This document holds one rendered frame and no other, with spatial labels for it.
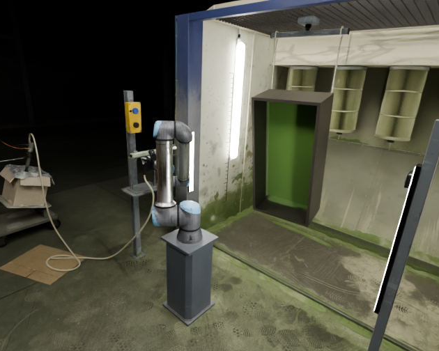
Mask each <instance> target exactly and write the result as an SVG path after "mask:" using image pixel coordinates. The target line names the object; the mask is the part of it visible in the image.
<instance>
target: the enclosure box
mask: <svg viewBox="0 0 439 351"><path fill-rule="evenodd" d="M333 97H334V93H323V92H311V91H290V90H278V89H268V90H266V91H264V92H262V93H259V94H258V95H255V96H253V97H252V172H253V210H257V211H259V212H263V213H266V214H268V215H272V216H274V217H278V218H280V219H284V220H287V221H290V222H293V223H295V224H299V225H301V226H305V227H307V228H308V226H309V225H310V223H311V222H312V220H313V218H314V217H315V216H316V214H317V212H318V211H319V209H320V204H321V193H322V187H323V176H324V170H325V159H326V153H327V147H328V137H329V131H330V120H331V114H332V103H333Z"/></svg>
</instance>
